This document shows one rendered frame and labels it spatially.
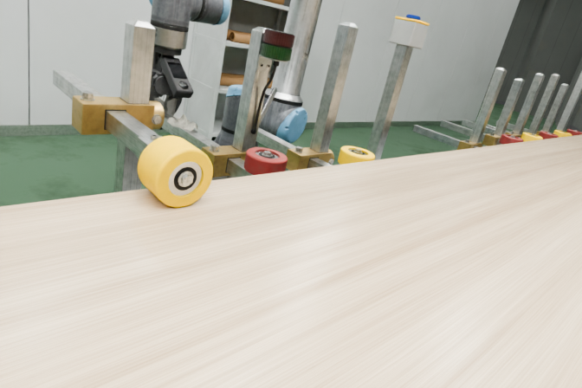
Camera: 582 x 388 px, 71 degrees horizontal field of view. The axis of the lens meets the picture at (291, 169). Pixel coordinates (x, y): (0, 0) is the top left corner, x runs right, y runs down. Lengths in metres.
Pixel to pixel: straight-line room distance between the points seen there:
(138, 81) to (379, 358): 0.55
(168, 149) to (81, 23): 2.94
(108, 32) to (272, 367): 3.27
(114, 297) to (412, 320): 0.28
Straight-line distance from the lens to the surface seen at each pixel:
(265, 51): 0.81
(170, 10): 1.06
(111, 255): 0.45
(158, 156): 0.52
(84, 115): 0.70
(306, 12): 1.54
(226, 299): 0.40
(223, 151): 0.86
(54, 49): 3.41
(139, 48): 0.72
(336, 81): 1.02
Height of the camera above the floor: 1.15
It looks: 19 degrees down
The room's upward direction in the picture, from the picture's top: 13 degrees clockwise
